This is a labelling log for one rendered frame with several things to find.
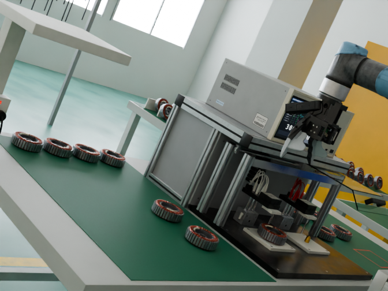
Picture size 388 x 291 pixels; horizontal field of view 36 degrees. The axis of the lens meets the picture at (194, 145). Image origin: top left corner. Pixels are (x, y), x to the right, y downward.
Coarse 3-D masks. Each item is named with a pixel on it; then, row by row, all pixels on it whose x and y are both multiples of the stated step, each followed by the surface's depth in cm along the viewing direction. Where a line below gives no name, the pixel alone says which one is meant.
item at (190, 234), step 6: (192, 228) 196; (198, 228) 199; (204, 228) 201; (186, 234) 195; (192, 234) 192; (198, 234) 192; (204, 234) 200; (210, 234) 199; (192, 240) 192; (198, 240) 191; (204, 240) 191; (210, 240) 192; (216, 240) 195; (198, 246) 192; (204, 246) 192; (210, 246) 192; (216, 246) 195
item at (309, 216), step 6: (282, 198) 249; (288, 198) 248; (294, 204) 244; (300, 204) 243; (306, 204) 241; (312, 204) 244; (288, 210) 250; (300, 210) 242; (306, 210) 240; (312, 210) 243; (306, 216) 240; (312, 216) 243
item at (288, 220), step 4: (276, 216) 249; (280, 216) 248; (284, 216) 249; (288, 216) 252; (272, 220) 250; (276, 220) 249; (280, 220) 248; (284, 220) 247; (288, 220) 249; (292, 220) 251; (272, 224) 250; (276, 224) 249; (280, 224) 247; (284, 224) 249; (288, 224) 250; (280, 228) 248; (284, 228) 250; (288, 228) 252
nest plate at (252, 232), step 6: (246, 228) 224; (252, 228) 228; (252, 234) 221; (258, 234) 223; (258, 240) 219; (264, 240) 219; (264, 246) 216; (270, 246) 215; (276, 246) 218; (282, 246) 222; (288, 246) 225
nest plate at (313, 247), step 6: (288, 234) 241; (294, 234) 245; (300, 234) 249; (294, 240) 237; (300, 240) 240; (312, 240) 248; (300, 246) 234; (306, 246) 235; (312, 246) 239; (318, 246) 243; (312, 252) 233; (318, 252) 236; (324, 252) 239
